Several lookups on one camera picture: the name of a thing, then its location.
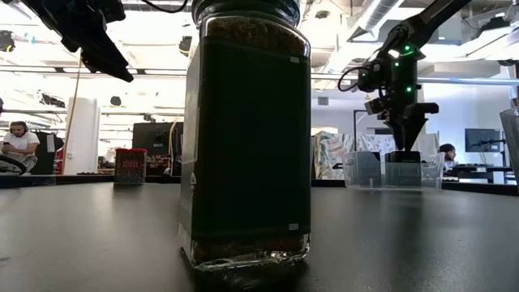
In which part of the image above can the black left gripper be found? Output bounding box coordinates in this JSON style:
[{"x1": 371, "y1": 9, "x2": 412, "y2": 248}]
[{"x1": 19, "y1": 0, "x2": 135, "y2": 84}]

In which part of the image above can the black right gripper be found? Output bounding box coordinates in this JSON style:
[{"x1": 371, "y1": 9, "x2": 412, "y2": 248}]
[{"x1": 386, "y1": 91, "x2": 440, "y2": 152}]

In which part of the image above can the red-lidded smoked paprika tin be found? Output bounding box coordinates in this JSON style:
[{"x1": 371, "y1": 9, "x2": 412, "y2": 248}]
[{"x1": 114, "y1": 148, "x2": 148, "y2": 186}]

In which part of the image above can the green-lidded glass spice jar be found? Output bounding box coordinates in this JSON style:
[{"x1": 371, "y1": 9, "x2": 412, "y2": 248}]
[{"x1": 178, "y1": 0, "x2": 312, "y2": 272}]

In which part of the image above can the grey patterned cloth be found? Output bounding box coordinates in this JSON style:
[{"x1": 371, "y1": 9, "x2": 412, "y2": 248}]
[{"x1": 356, "y1": 133, "x2": 397, "y2": 154}]

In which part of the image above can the plain white cloth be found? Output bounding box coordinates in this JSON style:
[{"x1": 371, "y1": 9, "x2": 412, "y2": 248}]
[{"x1": 421, "y1": 132, "x2": 442, "y2": 156}]

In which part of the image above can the person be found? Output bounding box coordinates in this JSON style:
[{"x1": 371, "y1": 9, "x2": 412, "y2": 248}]
[
  {"x1": 0, "y1": 120, "x2": 41, "y2": 175},
  {"x1": 437, "y1": 143, "x2": 458, "y2": 171}
]

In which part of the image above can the clear plastic bin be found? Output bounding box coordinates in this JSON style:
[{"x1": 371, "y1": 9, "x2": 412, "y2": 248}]
[{"x1": 342, "y1": 151, "x2": 445, "y2": 191}]

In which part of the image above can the colourful patterned cloth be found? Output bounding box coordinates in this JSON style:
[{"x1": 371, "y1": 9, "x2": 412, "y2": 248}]
[{"x1": 314, "y1": 130, "x2": 356, "y2": 181}]

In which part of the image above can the dark computer monitor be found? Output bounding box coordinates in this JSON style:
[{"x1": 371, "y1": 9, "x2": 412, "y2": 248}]
[{"x1": 465, "y1": 128, "x2": 502, "y2": 153}]

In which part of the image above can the white round column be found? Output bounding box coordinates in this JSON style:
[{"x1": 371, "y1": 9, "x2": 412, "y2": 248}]
[{"x1": 64, "y1": 97, "x2": 101, "y2": 175}]

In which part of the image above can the black office desk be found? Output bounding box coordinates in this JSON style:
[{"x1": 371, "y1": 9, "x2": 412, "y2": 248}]
[{"x1": 441, "y1": 164, "x2": 516, "y2": 183}]

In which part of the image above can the black ceiling spotlight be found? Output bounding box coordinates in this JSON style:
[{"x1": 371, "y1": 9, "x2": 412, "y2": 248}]
[
  {"x1": 178, "y1": 35, "x2": 194, "y2": 54},
  {"x1": 0, "y1": 30, "x2": 16, "y2": 53}
]

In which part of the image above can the black TV screen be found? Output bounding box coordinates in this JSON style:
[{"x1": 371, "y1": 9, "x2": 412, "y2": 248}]
[{"x1": 131, "y1": 121, "x2": 184, "y2": 157}]

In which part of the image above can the black office chair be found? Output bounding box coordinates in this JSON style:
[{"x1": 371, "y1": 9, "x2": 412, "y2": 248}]
[{"x1": 31, "y1": 130, "x2": 65, "y2": 175}]

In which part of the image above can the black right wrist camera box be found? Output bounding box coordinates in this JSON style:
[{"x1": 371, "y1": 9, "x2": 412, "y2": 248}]
[{"x1": 363, "y1": 98, "x2": 387, "y2": 117}]

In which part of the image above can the black metal frame stand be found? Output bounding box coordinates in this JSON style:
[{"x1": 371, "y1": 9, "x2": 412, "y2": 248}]
[{"x1": 353, "y1": 108, "x2": 390, "y2": 154}]

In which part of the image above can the yellow hanging cord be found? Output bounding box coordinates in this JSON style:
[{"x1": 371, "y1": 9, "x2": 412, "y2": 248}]
[{"x1": 60, "y1": 48, "x2": 84, "y2": 175}]

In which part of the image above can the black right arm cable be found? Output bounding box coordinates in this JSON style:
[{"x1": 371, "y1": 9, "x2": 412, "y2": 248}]
[{"x1": 337, "y1": 64, "x2": 366, "y2": 93}]

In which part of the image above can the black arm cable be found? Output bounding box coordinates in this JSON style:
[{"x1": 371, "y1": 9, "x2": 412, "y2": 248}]
[
  {"x1": 139, "y1": 0, "x2": 190, "y2": 15},
  {"x1": 337, "y1": 64, "x2": 366, "y2": 93}
]

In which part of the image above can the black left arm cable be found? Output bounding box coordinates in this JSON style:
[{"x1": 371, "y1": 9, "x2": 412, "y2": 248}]
[{"x1": 139, "y1": 0, "x2": 190, "y2": 15}]

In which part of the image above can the silver ventilation duct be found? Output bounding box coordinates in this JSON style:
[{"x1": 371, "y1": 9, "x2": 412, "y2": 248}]
[{"x1": 347, "y1": 0, "x2": 402, "y2": 41}]

